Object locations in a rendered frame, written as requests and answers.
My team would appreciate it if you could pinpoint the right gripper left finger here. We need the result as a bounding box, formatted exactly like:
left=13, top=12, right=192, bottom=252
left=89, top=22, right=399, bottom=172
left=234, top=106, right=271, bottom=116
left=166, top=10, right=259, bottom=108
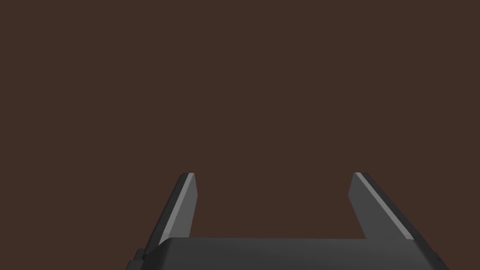
left=144, top=172, right=198, bottom=255

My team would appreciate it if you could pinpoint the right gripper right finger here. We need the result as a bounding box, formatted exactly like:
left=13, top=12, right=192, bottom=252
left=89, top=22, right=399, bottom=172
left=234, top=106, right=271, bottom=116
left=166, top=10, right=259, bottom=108
left=348, top=172, right=426, bottom=240

